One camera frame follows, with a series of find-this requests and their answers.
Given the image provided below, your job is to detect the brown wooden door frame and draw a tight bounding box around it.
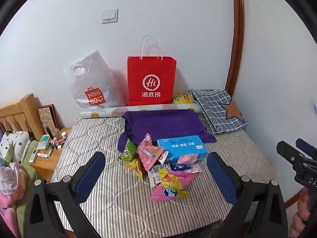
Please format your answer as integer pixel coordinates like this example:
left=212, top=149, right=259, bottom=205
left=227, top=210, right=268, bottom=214
left=224, top=0, right=245, bottom=97

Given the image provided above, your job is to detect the white light switch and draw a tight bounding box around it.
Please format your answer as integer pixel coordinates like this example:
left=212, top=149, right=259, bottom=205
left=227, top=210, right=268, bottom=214
left=101, top=9, right=119, bottom=24

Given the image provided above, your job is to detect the pink snack packet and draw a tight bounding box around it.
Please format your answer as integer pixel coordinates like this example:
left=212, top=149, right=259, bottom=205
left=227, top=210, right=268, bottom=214
left=138, top=133, right=169, bottom=165

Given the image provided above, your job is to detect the wooden headboard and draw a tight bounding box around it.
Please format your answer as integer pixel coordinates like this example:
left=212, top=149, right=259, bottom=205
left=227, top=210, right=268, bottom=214
left=0, top=93, right=46, bottom=142

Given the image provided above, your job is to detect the pink plastic bag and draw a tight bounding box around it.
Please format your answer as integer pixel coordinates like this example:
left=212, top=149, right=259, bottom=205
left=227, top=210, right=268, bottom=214
left=0, top=162, right=28, bottom=238

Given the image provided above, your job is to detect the blue snack packet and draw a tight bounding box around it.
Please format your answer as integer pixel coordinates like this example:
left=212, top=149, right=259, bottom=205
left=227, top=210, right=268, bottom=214
left=171, top=163, right=195, bottom=173

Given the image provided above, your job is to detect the wooden nightstand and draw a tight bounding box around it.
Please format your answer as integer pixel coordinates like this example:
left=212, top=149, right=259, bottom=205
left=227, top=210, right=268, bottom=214
left=28, top=128, right=72, bottom=181

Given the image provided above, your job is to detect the large pink yellow snack bag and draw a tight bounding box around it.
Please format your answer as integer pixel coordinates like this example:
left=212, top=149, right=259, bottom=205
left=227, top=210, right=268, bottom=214
left=151, top=169, right=197, bottom=201

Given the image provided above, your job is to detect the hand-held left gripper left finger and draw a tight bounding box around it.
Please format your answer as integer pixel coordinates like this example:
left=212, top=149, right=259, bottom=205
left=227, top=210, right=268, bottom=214
left=23, top=151, right=106, bottom=238

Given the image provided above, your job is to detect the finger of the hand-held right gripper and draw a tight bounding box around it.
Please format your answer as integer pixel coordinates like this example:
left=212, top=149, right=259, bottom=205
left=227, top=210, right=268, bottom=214
left=296, top=138, right=317, bottom=160
left=277, top=141, right=305, bottom=169

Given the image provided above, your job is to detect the blue tissue pack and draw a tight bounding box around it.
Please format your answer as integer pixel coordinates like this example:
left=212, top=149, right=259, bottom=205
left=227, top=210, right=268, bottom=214
left=157, top=135, right=208, bottom=164

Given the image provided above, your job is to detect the white snack packet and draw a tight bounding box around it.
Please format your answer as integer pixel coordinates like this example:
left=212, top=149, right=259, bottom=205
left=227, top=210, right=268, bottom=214
left=148, top=164, right=171, bottom=187

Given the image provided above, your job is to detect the green snack packet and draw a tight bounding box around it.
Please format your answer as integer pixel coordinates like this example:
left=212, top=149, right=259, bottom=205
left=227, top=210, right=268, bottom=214
left=119, top=137, right=138, bottom=161

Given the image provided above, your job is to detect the yellow snack packet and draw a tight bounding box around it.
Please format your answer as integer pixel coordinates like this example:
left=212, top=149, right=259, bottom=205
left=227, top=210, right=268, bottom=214
left=123, top=159, right=144, bottom=181

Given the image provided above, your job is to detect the grey plastic bag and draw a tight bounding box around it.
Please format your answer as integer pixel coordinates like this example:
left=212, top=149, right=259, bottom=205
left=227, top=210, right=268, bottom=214
left=64, top=50, right=127, bottom=111

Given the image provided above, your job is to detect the checked blue cloth with star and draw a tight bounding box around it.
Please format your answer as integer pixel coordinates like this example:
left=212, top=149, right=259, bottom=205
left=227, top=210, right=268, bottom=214
left=189, top=89, right=248, bottom=135

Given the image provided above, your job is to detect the purple towel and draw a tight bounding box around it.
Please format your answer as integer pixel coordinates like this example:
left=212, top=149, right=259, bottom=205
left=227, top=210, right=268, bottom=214
left=117, top=109, right=218, bottom=153

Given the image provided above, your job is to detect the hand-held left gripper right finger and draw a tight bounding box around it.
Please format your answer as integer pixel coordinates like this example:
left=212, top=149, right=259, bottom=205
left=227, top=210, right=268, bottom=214
left=207, top=152, right=289, bottom=238

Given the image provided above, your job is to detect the pink lollipop packet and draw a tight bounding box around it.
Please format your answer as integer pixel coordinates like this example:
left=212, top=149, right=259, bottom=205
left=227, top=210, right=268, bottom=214
left=177, top=154, right=199, bottom=165

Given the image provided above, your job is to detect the yellow chip bag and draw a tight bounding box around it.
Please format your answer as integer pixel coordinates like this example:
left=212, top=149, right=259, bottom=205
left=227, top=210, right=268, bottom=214
left=173, top=93, right=195, bottom=105

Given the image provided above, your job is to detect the striped mattress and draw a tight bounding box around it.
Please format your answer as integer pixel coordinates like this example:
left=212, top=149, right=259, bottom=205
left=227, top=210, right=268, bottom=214
left=51, top=114, right=279, bottom=238

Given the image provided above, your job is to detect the green white box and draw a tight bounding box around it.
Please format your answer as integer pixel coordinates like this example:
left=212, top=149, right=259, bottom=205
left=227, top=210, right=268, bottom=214
left=38, top=134, right=50, bottom=150

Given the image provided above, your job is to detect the red paper bag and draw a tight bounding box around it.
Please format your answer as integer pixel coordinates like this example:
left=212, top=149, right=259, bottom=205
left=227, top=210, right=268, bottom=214
left=127, top=35, right=177, bottom=106

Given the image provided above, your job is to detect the patterned book box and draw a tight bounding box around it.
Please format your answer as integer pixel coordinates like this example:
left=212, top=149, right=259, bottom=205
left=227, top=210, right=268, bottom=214
left=38, top=104, right=60, bottom=135

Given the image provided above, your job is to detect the printed paper roll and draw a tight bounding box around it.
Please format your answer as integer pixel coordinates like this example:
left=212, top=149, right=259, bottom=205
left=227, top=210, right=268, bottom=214
left=80, top=103, right=202, bottom=119

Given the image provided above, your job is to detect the floral pillow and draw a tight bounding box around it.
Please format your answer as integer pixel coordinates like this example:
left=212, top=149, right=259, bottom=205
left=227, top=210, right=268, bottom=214
left=0, top=131, right=33, bottom=164

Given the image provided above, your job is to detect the person's right hand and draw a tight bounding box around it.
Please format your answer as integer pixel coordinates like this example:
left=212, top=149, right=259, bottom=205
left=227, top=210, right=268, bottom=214
left=290, top=190, right=317, bottom=238

